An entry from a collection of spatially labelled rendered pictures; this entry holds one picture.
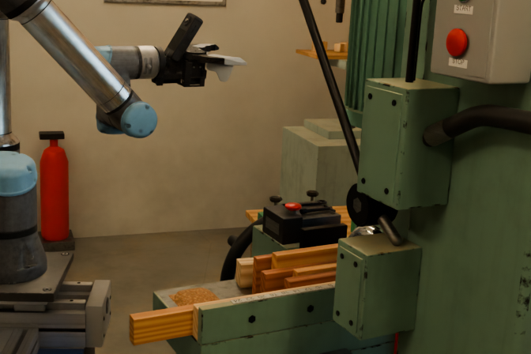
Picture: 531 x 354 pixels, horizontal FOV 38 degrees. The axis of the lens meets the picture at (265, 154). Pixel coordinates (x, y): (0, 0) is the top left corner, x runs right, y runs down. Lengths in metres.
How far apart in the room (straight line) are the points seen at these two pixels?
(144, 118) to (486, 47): 0.90
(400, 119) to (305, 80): 3.47
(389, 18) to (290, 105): 3.25
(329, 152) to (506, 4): 2.60
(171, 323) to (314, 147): 2.34
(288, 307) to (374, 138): 0.34
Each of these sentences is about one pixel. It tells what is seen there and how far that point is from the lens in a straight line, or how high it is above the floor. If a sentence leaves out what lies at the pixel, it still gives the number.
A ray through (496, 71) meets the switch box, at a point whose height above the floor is 1.33.
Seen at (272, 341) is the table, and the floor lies 0.88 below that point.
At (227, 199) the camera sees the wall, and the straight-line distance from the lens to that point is 4.40.
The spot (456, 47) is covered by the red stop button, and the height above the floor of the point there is 1.35.
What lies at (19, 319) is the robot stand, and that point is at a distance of 1.62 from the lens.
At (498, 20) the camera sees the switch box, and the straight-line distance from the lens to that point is 0.85.
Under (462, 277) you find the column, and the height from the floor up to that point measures 1.07.
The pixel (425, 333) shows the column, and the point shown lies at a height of 0.97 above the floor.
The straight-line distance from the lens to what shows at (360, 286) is 1.03.
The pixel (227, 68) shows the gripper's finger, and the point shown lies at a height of 1.21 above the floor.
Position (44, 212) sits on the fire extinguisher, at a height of 0.19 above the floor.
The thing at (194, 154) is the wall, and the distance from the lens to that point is 4.28.
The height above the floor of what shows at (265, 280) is 0.94.
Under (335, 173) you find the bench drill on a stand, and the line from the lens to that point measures 3.45.
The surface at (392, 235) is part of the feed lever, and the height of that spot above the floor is 1.09.
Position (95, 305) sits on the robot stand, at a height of 0.77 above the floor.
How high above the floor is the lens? 1.42
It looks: 13 degrees down
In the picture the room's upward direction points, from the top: 3 degrees clockwise
